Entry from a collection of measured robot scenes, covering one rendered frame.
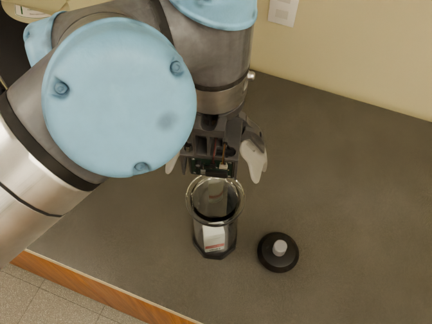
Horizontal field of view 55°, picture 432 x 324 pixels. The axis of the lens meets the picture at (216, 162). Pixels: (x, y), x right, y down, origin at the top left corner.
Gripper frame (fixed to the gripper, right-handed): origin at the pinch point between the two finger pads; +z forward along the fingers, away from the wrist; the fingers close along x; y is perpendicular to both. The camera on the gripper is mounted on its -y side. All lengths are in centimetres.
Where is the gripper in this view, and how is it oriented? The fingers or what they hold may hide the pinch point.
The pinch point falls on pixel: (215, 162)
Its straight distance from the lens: 64.0
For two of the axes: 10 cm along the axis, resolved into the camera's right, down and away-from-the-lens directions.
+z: 0.0, 4.9, 8.7
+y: -1.2, 8.7, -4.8
